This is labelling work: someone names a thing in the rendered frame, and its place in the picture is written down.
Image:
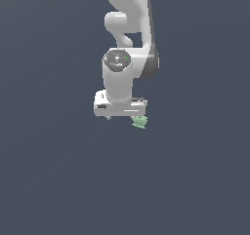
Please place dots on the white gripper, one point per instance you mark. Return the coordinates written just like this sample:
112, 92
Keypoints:
118, 108

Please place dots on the small green object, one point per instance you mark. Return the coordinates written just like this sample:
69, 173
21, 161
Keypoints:
140, 121

